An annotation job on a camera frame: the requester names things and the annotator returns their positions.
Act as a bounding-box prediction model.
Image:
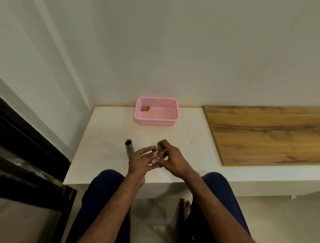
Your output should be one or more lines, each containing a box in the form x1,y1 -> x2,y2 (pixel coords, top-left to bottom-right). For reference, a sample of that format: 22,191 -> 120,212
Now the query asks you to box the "person's left hand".
128,146 -> 161,187

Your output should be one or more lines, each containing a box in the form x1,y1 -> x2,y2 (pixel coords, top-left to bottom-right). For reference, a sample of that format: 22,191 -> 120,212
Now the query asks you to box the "person's right hand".
151,139 -> 198,179

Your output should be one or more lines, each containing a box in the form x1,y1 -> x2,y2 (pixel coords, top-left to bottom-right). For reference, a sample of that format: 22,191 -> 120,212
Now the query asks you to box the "black battery holder cartridge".
151,149 -> 166,160

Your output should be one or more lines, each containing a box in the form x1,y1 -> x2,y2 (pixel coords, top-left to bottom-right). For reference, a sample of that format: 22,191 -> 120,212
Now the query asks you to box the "person's right forearm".
180,168 -> 256,243

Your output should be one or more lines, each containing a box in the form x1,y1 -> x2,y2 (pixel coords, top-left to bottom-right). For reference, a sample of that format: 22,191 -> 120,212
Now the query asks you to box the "person's left forearm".
76,175 -> 147,243

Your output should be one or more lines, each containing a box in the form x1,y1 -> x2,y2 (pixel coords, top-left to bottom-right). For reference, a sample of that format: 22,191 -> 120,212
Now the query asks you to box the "grey flashlight tube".
124,140 -> 136,157

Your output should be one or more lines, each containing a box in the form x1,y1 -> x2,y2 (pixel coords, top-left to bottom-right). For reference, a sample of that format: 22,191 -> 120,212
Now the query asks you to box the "pink plastic mesh basket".
134,97 -> 180,126

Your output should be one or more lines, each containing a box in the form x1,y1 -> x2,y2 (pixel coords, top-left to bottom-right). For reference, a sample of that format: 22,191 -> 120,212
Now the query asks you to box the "person's left trouser leg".
65,169 -> 132,243

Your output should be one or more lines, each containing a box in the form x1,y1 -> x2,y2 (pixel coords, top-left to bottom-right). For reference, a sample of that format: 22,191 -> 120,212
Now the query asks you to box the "person's trouser leg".
178,172 -> 252,243
65,169 -> 132,243

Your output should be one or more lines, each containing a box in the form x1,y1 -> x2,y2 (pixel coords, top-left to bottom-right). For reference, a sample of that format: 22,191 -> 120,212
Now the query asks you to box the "person's bare foot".
176,198 -> 192,227

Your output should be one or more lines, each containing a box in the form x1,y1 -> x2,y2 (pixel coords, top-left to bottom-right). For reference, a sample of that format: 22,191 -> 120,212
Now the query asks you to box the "person's right trouser leg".
178,172 -> 252,243

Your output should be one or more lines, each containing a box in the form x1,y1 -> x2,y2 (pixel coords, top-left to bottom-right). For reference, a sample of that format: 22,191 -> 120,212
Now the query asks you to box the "wooden board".
203,105 -> 320,166

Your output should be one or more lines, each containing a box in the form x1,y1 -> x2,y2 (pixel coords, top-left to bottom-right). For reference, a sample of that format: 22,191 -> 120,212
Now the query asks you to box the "black metal frame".
0,96 -> 78,243

